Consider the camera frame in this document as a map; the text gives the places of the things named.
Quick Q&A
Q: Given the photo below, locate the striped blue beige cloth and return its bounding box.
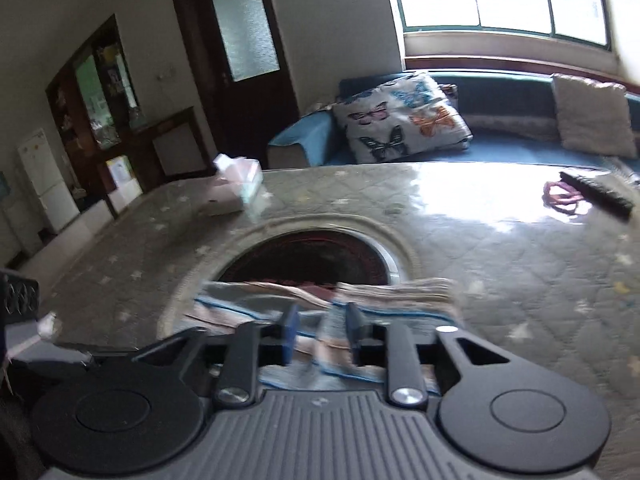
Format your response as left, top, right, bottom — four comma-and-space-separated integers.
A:
180, 278, 462, 390

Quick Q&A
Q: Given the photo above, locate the round glass turntable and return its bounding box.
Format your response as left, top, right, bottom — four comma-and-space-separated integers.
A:
157, 214, 422, 337

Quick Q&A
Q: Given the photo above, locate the white refrigerator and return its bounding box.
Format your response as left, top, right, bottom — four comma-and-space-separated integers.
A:
17, 129, 80, 234

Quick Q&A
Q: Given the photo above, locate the white tissue box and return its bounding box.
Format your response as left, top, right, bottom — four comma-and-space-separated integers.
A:
205, 154, 264, 216

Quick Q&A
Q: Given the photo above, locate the grey quilted star tablecloth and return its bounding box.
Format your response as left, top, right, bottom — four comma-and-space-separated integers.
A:
42, 162, 639, 479

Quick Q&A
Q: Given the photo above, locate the butterfly print pillow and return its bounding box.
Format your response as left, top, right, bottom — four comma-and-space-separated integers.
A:
332, 73, 472, 164

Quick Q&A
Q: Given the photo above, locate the dark wooden cabinet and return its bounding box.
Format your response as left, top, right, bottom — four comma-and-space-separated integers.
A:
46, 16, 215, 212

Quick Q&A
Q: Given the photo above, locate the dark wooden door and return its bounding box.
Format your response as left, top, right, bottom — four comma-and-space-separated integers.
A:
172, 0, 298, 168

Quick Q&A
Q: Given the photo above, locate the pink hair band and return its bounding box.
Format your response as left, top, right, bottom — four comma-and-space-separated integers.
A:
542, 181, 591, 217

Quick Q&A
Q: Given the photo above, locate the blue sofa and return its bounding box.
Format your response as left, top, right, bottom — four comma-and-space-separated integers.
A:
267, 70, 639, 179

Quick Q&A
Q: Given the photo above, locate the black remote control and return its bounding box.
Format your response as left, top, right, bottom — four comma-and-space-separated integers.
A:
560, 171, 634, 221

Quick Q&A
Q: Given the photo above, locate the white cushion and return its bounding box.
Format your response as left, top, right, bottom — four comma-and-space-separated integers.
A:
551, 74, 638, 159

